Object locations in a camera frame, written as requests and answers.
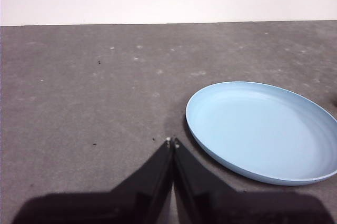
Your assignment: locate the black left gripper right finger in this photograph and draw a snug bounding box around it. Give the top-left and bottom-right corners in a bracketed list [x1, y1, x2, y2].
[173, 137, 332, 224]

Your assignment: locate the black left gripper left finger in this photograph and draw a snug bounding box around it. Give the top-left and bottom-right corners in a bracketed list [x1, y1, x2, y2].
[12, 137, 173, 224]

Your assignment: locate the light blue round plate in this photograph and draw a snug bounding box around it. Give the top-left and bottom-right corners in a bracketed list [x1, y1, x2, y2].
[185, 81, 337, 187]

